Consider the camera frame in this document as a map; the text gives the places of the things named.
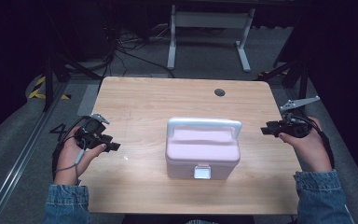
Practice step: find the yellow black floor tape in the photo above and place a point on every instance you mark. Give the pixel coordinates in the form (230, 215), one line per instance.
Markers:
(38, 91)

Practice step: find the metal floor rail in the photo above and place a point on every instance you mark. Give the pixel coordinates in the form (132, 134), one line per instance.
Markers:
(15, 161)

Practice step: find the black tripod stand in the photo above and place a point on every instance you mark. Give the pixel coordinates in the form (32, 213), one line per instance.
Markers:
(295, 70)
(51, 71)

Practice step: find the person's right hand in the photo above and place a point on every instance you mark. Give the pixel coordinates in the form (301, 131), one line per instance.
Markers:
(310, 149)

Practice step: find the person's left hand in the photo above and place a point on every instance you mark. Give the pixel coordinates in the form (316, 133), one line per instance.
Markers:
(70, 158)

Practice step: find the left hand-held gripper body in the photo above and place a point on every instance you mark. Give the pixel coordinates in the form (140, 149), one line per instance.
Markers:
(90, 132)

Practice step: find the white metal desk frame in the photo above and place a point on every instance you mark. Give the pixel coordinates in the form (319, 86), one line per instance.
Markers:
(209, 20)

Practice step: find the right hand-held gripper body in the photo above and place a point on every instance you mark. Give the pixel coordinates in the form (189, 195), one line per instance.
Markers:
(295, 124)

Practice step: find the dark round table grommet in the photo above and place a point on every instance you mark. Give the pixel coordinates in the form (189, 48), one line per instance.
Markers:
(219, 92)

